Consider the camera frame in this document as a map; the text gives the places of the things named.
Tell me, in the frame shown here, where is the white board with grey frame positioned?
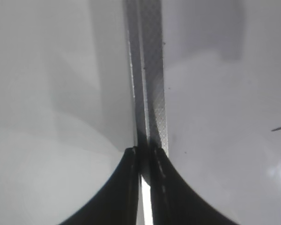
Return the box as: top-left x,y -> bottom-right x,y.
124,0 -> 281,225

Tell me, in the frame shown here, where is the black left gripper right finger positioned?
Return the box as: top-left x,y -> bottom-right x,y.
149,148 -> 236,225

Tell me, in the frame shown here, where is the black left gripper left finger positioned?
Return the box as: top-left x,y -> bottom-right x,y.
62,147 -> 140,225

